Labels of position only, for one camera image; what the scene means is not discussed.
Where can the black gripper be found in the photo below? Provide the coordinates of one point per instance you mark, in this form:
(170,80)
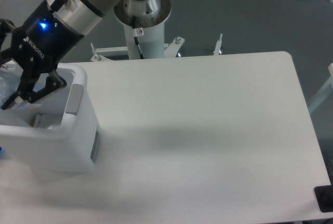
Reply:
(44,42)

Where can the crushed clear plastic bottle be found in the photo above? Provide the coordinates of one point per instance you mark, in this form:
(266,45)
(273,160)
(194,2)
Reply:
(9,84)

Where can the clear plastic bag green strip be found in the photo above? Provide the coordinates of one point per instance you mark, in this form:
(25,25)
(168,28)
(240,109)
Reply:
(54,125)

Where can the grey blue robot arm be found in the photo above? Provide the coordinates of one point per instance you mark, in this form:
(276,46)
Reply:
(81,16)

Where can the white trash can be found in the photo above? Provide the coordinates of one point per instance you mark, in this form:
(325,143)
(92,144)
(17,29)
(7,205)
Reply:
(59,132)

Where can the blue object at left edge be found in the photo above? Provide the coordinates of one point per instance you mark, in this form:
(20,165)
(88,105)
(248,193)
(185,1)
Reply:
(2,152)

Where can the white leveling foot bolt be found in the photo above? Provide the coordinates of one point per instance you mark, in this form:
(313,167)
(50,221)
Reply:
(218,50)

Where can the black device at table corner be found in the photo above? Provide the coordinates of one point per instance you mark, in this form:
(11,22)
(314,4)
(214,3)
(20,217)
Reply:
(324,198)

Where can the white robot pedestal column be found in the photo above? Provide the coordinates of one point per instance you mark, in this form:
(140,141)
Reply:
(143,20)

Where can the white pedestal base frame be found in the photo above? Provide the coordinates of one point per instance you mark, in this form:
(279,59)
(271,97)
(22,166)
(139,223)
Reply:
(140,51)

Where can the white frame at right edge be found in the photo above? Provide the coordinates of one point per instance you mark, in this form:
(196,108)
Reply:
(324,91)

